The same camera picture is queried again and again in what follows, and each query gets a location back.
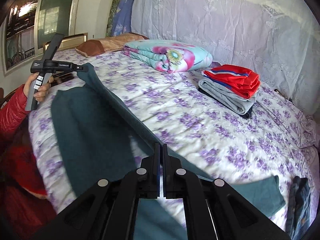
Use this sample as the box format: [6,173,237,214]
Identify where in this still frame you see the teal fleece pants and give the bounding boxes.
[51,63,284,239]

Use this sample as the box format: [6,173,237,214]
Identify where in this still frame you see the person's left hand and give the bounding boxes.
[23,73,54,102]

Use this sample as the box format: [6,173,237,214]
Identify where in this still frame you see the brown satin pillow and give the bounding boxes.
[75,33,148,57]

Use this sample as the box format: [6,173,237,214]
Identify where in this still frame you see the dark blue jeans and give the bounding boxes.
[285,176,311,239]

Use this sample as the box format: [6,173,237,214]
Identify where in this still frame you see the blue patterned pillow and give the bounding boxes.
[106,0,134,37]

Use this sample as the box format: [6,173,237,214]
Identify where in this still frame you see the purple floral bedspread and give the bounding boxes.
[28,48,320,233]

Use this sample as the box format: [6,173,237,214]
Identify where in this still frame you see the red jacket sleeve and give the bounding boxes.
[1,86,56,239]

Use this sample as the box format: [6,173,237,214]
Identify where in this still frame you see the folded black garment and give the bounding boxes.
[198,88,253,119]

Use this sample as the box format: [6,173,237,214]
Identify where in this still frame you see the folded grey pants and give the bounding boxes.
[198,78,256,115]

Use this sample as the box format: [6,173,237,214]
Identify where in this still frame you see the folded turquoise floral quilt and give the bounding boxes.
[123,40,213,73]

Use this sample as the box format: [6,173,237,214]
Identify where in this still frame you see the folded red striped pants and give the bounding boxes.
[202,64,260,99]

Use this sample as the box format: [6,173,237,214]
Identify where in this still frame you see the white lace headboard cover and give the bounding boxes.
[131,0,319,115]

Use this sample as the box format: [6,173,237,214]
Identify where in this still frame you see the window with white frame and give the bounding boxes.
[1,0,79,77]

